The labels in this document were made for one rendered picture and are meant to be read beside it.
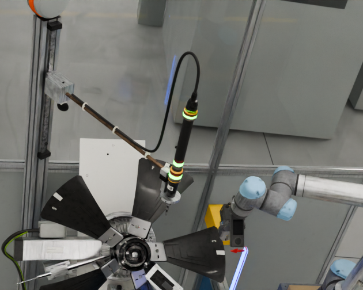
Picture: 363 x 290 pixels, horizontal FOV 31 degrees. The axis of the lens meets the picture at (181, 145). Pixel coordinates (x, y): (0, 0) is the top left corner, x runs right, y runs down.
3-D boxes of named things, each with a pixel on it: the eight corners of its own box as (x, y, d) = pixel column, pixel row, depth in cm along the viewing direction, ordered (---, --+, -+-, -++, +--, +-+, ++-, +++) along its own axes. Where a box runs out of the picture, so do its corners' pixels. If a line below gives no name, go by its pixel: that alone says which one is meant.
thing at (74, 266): (110, 257, 246) (16, 286, 237) (109, 251, 246) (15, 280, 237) (112, 258, 244) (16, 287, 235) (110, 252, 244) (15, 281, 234)
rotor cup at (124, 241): (108, 270, 243) (114, 276, 230) (109, 231, 243) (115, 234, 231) (147, 269, 247) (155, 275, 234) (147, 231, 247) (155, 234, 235)
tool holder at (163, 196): (151, 192, 227) (156, 170, 221) (165, 184, 231) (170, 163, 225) (170, 207, 222) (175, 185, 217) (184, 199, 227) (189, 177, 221)
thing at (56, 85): (41, 92, 253) (42, 73, 248) (56, 87, 258) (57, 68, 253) (58, 105, 248) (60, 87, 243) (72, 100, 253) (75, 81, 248)
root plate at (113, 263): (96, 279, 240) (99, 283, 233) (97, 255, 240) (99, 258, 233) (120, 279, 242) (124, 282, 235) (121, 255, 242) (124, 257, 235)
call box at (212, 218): (203, 221, 292) (208, 203, 285) (225, 221, 294) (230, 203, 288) (211, 247, 280) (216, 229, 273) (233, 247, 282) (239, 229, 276)
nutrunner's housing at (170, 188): (161, 201, 227) (186, 91, 200) (168, 197, 230) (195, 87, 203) (169, 208, 226) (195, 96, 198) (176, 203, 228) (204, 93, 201)
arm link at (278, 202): (300, 190, 221) (270, 177, 221) (297, 211, 212) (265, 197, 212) (290, 206, 226) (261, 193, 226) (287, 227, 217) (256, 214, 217)
